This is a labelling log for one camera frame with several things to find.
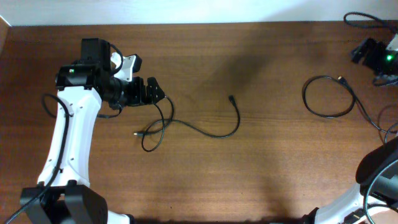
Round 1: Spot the right camera cable black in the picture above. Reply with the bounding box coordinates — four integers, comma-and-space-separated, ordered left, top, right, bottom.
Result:
343, 11, 397, 34

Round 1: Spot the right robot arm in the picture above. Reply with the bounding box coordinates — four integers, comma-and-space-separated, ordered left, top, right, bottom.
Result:
300, 37, 397, 224

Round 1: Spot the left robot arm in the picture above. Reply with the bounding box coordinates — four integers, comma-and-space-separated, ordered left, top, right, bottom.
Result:
20, 38, 165, 223

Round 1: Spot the left camera cable black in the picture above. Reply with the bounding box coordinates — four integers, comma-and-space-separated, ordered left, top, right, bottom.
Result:
1, 93, 71, 224

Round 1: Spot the camera cable black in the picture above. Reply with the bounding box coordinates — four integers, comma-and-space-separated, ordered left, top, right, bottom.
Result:
1, 93, 71, 224
343, 11, 397, 34

